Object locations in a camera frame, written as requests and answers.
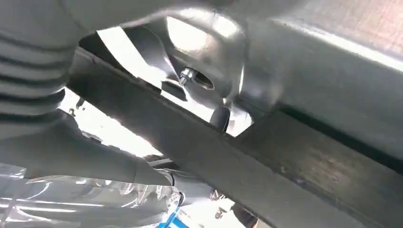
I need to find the white car with red stripe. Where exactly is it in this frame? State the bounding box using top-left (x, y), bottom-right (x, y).
top-left (63, 0), bottom-right (403, 172)

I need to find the blue metal shelf rack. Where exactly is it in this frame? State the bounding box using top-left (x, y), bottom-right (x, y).
top-left (155, 204), bottom-right (192, 228)

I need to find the silver bolt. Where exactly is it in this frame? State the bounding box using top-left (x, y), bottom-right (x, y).
top-left (178, 66), bottom-right (200, 87)

